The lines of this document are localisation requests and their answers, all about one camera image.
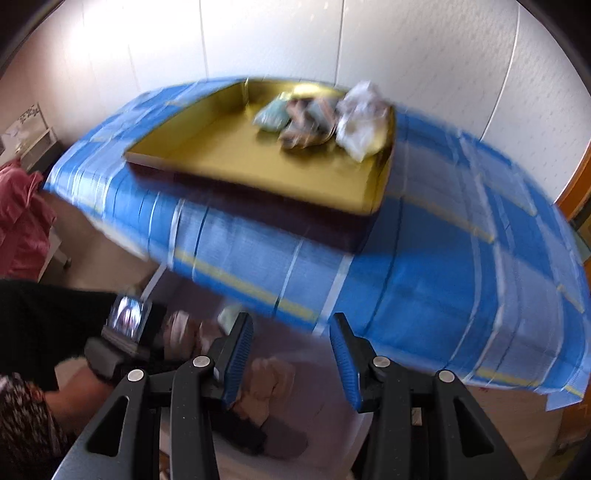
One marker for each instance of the dark floral clothing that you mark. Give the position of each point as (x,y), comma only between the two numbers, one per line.
(23,429)

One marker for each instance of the person's left forearm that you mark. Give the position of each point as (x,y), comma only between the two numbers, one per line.
(37,323)

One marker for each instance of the white side shelf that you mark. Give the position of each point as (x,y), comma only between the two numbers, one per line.
(27,138)

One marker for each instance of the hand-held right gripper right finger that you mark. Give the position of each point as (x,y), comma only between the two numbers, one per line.
(346,364)

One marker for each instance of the white patterned cloth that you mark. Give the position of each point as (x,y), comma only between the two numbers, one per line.
(364,120)

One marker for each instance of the teal sock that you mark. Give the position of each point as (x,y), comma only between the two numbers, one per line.
(272,115)

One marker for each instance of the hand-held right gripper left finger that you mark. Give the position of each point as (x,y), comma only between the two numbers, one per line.
(238,355)

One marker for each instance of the dark box with gold lining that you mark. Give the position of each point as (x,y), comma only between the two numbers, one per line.
(240,161)

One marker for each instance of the blue plaid tablecloth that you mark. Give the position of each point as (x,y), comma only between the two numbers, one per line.
(438,277)

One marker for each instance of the wooden door frame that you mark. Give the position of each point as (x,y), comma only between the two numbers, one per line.
(579,194)

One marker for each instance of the pink patterned cloth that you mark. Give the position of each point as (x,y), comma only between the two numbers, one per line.
(184,332)

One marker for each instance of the brown sock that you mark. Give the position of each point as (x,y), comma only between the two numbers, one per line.
(304,127)

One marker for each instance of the black sock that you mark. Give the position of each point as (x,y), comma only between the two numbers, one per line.
(258,434)

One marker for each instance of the peach cloth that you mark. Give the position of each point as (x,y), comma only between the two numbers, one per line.
(268,387)

